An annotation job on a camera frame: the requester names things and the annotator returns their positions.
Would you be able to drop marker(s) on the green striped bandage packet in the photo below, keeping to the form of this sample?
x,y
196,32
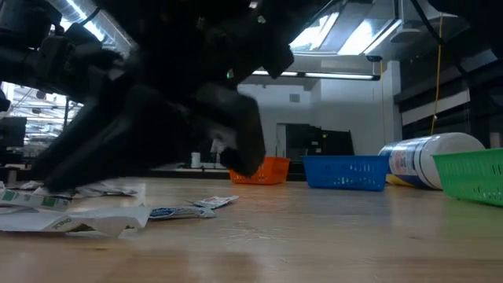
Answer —
x,y
35,201

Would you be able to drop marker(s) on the black computer monitor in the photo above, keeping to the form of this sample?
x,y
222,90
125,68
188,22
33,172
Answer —
x,y
12,131

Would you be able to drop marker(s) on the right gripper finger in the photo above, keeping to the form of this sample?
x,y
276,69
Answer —
x,y
247,129
102,149

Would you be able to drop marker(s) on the large white gauze packet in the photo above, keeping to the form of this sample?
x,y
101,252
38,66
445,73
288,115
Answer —
x,y
102,222

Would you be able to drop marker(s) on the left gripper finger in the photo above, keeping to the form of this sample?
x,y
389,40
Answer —
x,y
96,84

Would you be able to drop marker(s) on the white wipes canister blue label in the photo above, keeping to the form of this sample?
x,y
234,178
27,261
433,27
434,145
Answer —
x,y
416,157

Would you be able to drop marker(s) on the black ceiling camera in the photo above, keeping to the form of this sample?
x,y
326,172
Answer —
x,y
374,58

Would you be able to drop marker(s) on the white rectangular air duct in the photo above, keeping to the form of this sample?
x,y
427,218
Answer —
x,y
393,23

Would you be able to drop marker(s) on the white cup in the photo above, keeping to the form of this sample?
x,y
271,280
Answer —
x,y
195,160

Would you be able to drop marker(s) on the grey wall box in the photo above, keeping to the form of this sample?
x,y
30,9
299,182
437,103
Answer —
x,y
294,98

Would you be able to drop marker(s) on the green plastic basket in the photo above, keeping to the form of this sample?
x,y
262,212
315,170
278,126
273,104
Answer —
x,y
471,177

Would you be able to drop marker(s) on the orange plastic basket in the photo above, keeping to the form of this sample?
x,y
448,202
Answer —
x,y
275,171

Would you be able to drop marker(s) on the blue plastic basket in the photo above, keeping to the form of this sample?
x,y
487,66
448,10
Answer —
x,y
346,173

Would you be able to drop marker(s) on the black aluminium table frame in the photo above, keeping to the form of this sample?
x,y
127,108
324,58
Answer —
x,y
177,173

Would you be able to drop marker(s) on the long ceiling light strip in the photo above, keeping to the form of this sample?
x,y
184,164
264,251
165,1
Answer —
x,y
338,75

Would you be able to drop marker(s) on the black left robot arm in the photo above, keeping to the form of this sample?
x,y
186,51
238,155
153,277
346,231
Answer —
x,y
23,23

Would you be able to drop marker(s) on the black cabinet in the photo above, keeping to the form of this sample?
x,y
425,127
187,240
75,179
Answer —
x,y
314,141

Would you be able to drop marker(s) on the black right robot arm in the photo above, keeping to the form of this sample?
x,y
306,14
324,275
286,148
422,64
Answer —
x,y
177,19

